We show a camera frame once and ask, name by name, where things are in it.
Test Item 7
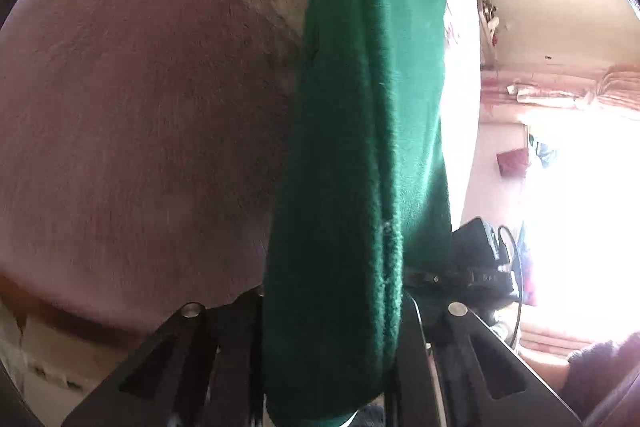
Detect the green varsity jacket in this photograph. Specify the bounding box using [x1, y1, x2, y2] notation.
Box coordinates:
[262, 0, 451, 426]

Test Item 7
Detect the pink floral curtain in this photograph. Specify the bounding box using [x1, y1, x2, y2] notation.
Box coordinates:
[480, 64, 639, 112]

